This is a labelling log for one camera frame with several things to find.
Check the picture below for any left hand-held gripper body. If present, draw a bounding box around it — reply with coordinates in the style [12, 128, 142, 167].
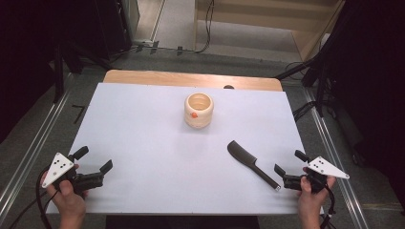
[42, 152, 105, 195]

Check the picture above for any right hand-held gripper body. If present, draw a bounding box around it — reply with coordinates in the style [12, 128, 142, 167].
[283, 156, 351, 194]

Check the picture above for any black spatula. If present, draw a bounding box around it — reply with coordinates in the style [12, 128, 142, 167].
[226, 139, 282, 192]

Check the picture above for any cream ribbed cup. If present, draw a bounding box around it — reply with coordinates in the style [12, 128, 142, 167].
[183, 92, 215, 130]

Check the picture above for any person's left hand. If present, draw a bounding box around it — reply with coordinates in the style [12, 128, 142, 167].
[41, 163, 90, 220]

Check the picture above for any person's right hand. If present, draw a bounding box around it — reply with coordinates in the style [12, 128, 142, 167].
[297, 167, 337, 220]

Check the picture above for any white table cover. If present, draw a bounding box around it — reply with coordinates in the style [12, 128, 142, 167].
[46, 82, 324, 216]

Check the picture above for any black metal stand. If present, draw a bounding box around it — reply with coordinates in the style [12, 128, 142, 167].
[275, 53, 329, 118]
[53, 44, 65, 103]

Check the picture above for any dark curtain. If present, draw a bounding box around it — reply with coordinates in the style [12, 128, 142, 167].
[313, 0, 405, 208]
[0, 0, 133, 144]

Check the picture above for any light wooden shelf unit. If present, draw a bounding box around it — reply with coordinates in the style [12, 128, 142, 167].
[193, 0, 347, 63]

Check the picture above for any metal floor rail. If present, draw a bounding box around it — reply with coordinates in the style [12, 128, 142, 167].
[0, 72, 74, 222]
[301, 86, 371, 229]

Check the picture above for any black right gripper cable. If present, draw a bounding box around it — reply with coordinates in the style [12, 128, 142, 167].
[319, 183, 337, 229]

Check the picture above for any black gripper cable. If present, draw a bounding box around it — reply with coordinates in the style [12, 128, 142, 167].
[319, 183, 337, 229]
[34, 166, 61, 229]

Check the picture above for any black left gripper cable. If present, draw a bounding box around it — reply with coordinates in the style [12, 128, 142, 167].
[34, 166, 61, 229]

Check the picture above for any black floor cable bundle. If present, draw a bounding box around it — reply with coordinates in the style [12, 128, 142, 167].
[291, 100, 317, 122]

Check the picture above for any black hanging cable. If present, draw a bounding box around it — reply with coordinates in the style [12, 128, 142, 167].
[190, 0, 216, 54]

